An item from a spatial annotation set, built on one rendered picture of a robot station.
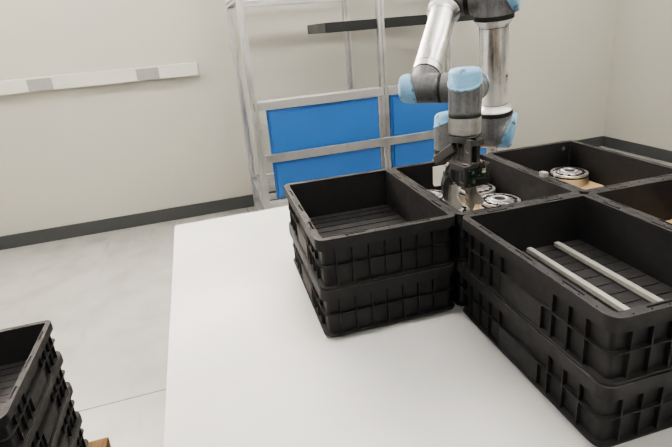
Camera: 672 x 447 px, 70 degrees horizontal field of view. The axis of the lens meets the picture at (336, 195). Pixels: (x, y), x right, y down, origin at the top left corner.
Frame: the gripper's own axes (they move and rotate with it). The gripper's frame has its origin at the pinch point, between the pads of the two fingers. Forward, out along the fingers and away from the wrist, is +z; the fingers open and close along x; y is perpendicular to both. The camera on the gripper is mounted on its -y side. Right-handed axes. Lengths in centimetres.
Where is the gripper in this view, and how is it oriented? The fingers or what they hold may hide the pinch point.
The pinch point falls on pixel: (459, 210)
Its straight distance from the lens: 125.9
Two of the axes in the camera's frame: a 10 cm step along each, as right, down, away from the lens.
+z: 0.8, 9.4, 3.3
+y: 3.3, 2.8, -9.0
